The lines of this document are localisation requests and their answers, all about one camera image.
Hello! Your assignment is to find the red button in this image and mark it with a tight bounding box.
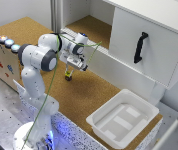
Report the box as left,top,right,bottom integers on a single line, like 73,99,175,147
0,35,8,44

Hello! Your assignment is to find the white sliding door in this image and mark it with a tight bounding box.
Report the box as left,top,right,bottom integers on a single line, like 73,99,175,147
107,6,178,89

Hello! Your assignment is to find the green button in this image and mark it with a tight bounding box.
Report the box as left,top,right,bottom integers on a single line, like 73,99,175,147
10,43,21,54

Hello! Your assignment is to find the white plastic box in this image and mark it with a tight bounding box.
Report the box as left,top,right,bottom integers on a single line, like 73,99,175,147
85,88,160,150

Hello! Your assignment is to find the blue button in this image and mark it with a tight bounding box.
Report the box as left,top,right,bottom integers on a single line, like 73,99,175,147
4,38,15,48

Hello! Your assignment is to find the black door handle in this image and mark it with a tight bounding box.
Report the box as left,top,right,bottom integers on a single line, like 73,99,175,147
133,31,149,65

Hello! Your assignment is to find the yellow block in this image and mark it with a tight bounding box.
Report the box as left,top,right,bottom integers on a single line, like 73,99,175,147
65,70,73,78

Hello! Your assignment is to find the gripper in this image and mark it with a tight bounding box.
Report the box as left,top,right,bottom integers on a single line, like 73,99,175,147
66,54,89,72

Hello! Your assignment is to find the green cable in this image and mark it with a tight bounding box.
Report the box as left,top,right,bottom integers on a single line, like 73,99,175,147
21,32,103,150

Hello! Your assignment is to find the white cabinet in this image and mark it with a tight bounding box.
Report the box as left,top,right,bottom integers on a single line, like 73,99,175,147
51,0,178,105

